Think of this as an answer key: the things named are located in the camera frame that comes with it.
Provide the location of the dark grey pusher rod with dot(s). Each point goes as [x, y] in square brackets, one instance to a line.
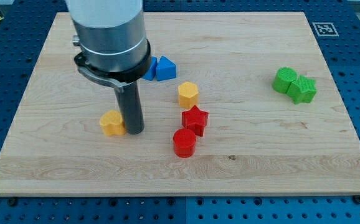
[128, 99]

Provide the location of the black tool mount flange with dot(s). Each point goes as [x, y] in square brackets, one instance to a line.
[116, 80]

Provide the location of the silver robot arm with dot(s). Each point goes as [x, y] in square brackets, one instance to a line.
[115, 51]

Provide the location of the blue cube block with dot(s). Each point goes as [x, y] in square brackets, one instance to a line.
[151, 73]

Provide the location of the blue triangle block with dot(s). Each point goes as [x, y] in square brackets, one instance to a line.
[166, 69]

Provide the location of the yellow heart block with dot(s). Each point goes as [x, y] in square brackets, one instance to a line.
[112, 123]

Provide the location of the yellow hexagon block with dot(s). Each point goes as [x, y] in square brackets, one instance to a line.
[188, 95]

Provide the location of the red cylinder block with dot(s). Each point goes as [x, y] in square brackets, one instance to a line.
[184, 142]

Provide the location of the red star block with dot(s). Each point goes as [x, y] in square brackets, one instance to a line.
[195, 119]

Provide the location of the wooden board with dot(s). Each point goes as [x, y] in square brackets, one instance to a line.
[257, 142]

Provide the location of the green cylinder block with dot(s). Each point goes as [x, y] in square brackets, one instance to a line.
[283, 79]

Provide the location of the green star block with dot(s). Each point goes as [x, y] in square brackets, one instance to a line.
[302, 90]

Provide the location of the white fiducial marker tag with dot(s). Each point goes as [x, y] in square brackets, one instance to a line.
[325, 29]

